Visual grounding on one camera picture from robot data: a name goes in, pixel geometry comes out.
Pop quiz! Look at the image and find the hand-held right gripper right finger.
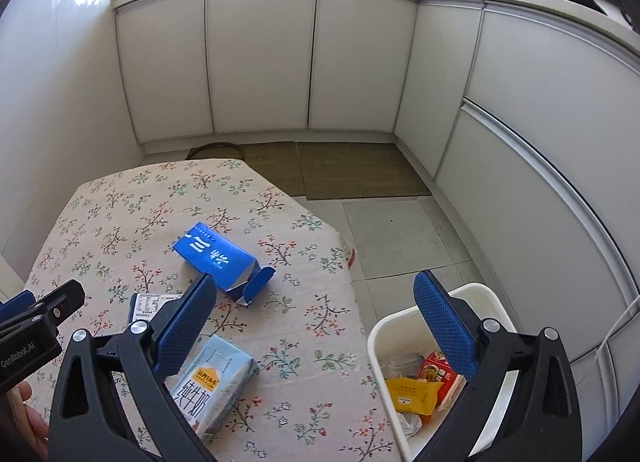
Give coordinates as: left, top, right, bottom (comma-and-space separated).
412, 270, 584, 462

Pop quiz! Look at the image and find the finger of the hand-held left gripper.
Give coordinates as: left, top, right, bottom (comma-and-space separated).
30, 279, 86, 329
0, 290, 37, 326

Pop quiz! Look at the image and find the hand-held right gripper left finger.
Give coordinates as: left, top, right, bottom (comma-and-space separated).
47, 273, 219, 462

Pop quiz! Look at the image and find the white printed box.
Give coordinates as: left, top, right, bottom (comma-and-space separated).
128, 292, 187, 329

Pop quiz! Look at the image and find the white plastic bin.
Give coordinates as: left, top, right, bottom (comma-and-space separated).
367, 282, 519, 462

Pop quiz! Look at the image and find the red instant noodle cup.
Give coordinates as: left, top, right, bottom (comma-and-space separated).
419, 351, 465, 410

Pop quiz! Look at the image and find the crushed clear plastic bottle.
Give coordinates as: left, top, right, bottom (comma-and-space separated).
384, 353, 427, 379

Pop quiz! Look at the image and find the light blue milk carton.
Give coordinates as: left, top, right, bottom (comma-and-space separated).
164, 334, 261, 439

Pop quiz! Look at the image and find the blue paper carton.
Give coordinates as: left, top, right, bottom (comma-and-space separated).
171, 221, 277, 307

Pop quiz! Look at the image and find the yellow snack packet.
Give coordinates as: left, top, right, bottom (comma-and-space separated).
384, 376, 442, 416

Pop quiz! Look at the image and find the person's left hand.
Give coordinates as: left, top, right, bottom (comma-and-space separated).
10, 384, 50, 448

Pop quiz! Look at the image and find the floral tablecloth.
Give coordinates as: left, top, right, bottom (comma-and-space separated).
22, 158, 404, 462

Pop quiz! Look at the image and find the round woven mat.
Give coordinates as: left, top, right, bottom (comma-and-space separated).
185, 142, 242, 161

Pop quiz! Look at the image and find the woven green floor mat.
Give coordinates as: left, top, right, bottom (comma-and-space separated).
239, 142, 307, 198
297, 141, 434, 201

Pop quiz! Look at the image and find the white kitchen cabinet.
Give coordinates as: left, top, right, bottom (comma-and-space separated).
114, 0, 640, 373

